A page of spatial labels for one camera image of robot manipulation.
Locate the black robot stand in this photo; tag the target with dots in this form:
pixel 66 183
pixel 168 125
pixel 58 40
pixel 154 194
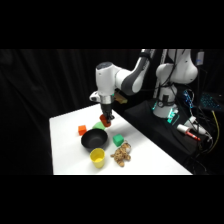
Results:
pixel 156 133

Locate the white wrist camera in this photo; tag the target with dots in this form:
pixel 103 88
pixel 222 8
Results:
pixel 94 97

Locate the white cylinder with red tip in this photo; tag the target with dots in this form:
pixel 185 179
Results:
pixel 187 131

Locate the yellow plastic cup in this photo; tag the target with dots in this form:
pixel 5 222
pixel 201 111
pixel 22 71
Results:
pixel 97 158

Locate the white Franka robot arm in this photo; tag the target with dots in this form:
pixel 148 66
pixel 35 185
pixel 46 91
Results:
pixel 107 77

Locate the striped tiger plush toy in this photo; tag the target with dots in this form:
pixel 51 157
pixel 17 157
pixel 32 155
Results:
pixel 121 154

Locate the dark green cube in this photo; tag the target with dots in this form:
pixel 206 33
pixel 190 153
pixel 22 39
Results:
pixel 118 140

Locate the light green rounded block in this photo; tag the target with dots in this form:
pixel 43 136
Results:
pixel 98 126

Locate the black bowl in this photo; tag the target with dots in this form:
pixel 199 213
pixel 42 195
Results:
pixel 94 139

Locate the blue lit keyboard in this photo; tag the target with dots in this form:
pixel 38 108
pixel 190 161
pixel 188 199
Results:
pixel 210 101

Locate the green status light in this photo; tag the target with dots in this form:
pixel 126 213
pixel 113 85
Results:
pixel 173 116

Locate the black curtain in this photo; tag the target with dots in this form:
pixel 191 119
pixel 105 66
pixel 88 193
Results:
pixel 43 93

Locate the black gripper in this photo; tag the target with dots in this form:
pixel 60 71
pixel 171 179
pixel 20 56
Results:
pixel 106 108

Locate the tan wrist mount piece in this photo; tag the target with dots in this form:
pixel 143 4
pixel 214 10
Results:
pixel 120 97

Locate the orange cube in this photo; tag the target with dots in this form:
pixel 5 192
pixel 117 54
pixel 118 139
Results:
pixel 82 130

